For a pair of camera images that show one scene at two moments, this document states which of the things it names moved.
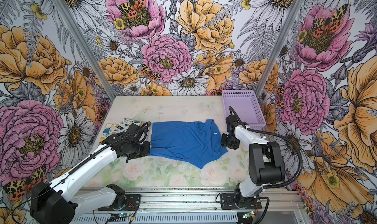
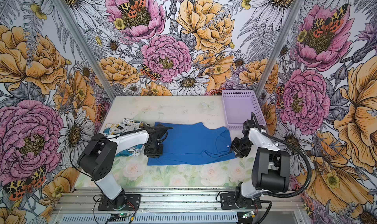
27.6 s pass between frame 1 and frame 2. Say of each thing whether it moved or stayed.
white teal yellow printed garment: stayed
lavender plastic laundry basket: stayed
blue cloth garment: moved
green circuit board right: stayed
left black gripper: moved
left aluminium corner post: stayed
